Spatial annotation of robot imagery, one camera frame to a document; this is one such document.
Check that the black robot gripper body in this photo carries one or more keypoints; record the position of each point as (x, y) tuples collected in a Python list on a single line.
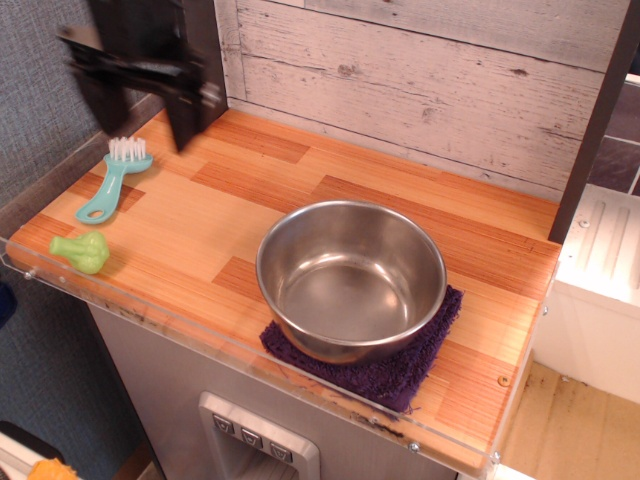
[(136, 44)]

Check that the green toy broccoli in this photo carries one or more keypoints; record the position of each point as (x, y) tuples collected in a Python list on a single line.
[(86, 253)]

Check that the purple cloth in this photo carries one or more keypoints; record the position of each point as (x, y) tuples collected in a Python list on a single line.
[(392, 382)]

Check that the orange object bottom left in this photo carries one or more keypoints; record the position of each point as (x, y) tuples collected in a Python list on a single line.
[(52, 469)]

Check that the teal dish brush white bristles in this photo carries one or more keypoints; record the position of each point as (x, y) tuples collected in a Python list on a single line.
[(126, 155)]

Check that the white ridged appliance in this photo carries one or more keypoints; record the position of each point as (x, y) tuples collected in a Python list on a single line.
[(589, 327)]

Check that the dark right shelf post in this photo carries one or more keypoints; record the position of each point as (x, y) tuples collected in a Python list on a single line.
[(621, 60)]

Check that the stainless steel pot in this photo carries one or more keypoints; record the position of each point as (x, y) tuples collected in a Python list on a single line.
[(350, 282)]

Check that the silver button panel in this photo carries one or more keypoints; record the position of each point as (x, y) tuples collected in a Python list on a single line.
[(245, 445)]

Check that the grey toy kitchen cabinet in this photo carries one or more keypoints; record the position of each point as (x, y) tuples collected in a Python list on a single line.
[(164, 380)]

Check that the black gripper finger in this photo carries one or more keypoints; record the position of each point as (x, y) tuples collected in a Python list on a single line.
[(187, 115), (106, 100)]

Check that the dark shelf post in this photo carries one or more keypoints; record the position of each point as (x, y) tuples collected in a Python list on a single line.
[(621, 60), (200, 31)]

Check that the dark left shelf post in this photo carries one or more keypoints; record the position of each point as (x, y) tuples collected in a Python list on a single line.
[(200, 31)]

